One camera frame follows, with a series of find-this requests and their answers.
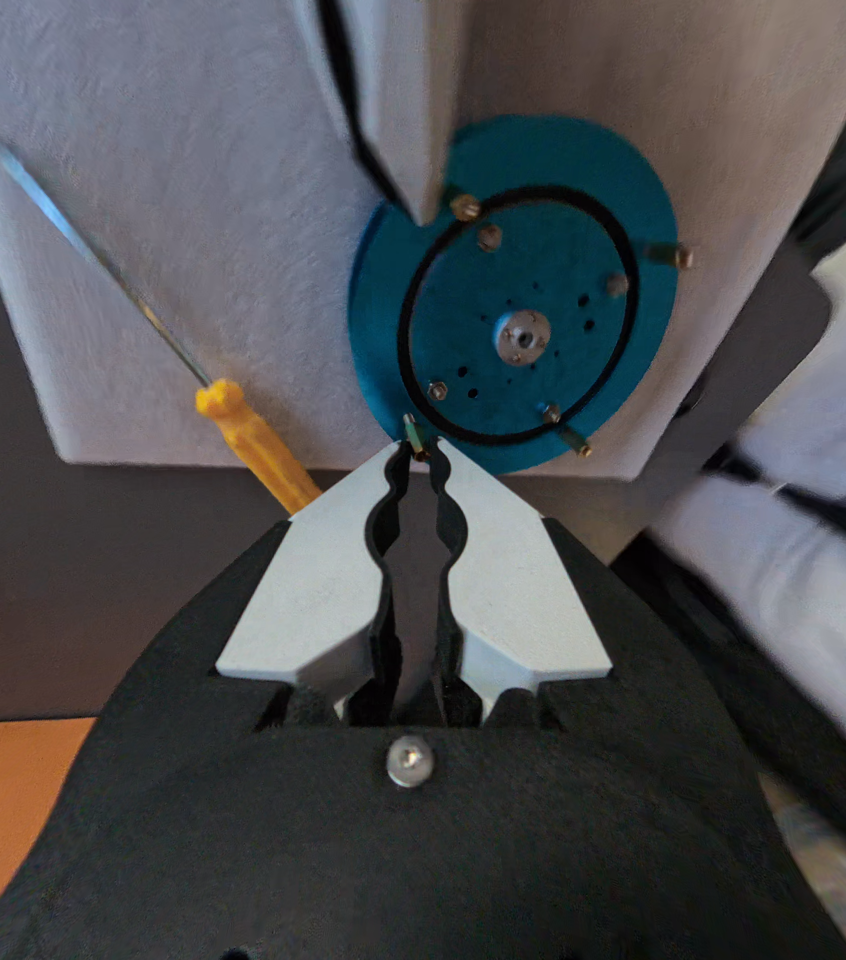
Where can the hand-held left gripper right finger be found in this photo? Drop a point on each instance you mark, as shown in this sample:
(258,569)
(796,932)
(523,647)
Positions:
(520,600)

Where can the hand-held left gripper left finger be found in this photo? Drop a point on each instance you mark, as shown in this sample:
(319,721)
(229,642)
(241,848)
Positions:
(303,600)

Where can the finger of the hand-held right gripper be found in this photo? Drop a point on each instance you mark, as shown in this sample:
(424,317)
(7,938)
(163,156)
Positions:
(325,60)
(408,90)

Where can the brass hex standoff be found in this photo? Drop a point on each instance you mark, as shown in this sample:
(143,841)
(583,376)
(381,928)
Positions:
(465,207)
(669,255)
(417,442)
(579,442)

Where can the blue round metal turntable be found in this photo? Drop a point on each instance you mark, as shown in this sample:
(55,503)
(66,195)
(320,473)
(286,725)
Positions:
(513,247)

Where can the dark grey desk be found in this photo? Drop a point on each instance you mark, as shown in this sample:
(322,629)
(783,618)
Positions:
(92,585)

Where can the white foam sheet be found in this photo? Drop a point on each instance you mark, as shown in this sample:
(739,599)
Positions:
(167,225)

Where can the orange cardboard box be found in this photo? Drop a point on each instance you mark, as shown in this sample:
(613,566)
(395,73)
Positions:
(2,810)

